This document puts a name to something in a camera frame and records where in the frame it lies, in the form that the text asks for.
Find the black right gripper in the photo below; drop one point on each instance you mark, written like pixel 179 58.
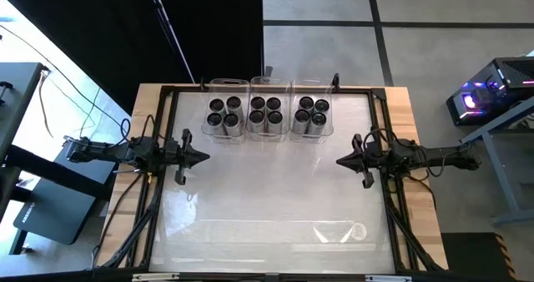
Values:
pixel 375 157

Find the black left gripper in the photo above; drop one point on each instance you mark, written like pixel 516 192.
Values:
pixel 172 153

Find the white can red stripe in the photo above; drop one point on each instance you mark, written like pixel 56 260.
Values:
pixel 217 105
pixel 230 120
pixel 234 102
pixel 214 118

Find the clear plastic bin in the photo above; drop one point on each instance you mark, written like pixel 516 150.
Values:
pixel 227 85
pixel 310 86
pixel 269 84

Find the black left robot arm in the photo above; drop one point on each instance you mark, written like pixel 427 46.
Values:
pixel 108 152

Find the black desk leg bar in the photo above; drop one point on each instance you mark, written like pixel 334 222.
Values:
pixel 83 186

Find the silver metal pole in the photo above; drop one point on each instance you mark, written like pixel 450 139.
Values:
pixel 167 27

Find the black box hazard stripes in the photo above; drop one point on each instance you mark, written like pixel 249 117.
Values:
pixel 467 255

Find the black backdrop curtain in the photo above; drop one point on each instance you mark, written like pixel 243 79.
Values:
pixel 104 31

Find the black RGB computer tower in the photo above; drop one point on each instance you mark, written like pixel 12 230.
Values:
pixel 513 73

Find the black desk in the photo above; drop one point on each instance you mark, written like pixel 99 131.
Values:
pixel 18 102

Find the small black clamp post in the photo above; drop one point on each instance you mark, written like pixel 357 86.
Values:
pixel 202 83
pixel 335 80

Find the small grey clamp post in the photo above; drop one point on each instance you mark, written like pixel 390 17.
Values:
pixel 268 71

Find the silver metal bracket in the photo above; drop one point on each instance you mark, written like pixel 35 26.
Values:
pixel 388 278
pixel 156 276

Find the black flat base plate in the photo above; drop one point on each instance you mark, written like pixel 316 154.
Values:
pixel 54 215

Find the grey metal desk frame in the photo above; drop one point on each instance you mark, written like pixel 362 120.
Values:
pixel 505 177

